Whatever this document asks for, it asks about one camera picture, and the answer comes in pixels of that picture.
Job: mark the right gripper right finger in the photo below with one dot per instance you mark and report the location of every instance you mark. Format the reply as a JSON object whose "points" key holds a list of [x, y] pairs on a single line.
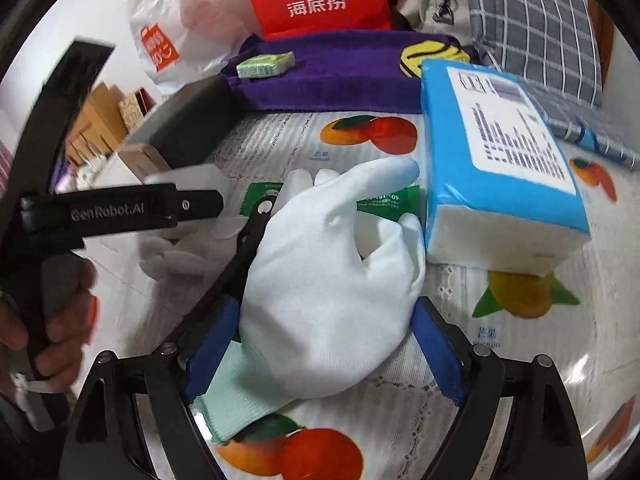
{"points": [[542, 439]]}

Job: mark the white fabric glove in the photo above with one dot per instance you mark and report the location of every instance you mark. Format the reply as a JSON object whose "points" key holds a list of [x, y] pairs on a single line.
{"points": [[328, 297]]}

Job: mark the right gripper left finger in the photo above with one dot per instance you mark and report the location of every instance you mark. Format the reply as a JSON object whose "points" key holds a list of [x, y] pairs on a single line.
{"points": [[105, 439]]}

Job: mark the green wet wipes packet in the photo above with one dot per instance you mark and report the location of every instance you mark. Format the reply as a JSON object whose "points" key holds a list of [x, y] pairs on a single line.
{"points": [[389, 206]]}

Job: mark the brown patterned book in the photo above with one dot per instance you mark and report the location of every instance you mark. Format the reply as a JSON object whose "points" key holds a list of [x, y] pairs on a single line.
{"points": [[134, 107]]}

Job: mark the left hand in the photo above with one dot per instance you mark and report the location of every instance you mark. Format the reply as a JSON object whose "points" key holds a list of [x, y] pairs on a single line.
{"points": [[61, 361]]}

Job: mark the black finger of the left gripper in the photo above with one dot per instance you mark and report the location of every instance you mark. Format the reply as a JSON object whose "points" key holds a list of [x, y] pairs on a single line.
{"points": [[199, 205]]}

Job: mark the white Miniso plastic bag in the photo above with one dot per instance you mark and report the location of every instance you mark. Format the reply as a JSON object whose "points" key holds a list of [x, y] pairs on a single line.
{"points": [[183, 41]]}

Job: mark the blue tissue package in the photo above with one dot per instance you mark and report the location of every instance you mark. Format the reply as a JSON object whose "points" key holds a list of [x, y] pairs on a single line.
{"points": [[499, 193]]}

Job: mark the yellow black mesh pouch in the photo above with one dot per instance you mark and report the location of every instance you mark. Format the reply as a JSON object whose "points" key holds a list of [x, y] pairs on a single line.
{"points": [[412, 57]]}

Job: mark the dark green gift box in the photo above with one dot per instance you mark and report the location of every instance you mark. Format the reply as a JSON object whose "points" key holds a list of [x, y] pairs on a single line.
{"points": [[184, 130]]}

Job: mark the grey checked cushion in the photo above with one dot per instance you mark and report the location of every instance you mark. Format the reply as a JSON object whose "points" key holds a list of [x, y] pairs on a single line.
{"points": [[550, 47]]}

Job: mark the purple fleece blanket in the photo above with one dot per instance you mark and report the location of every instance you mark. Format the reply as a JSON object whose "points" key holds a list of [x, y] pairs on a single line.
{"points": [[341, 71]]}

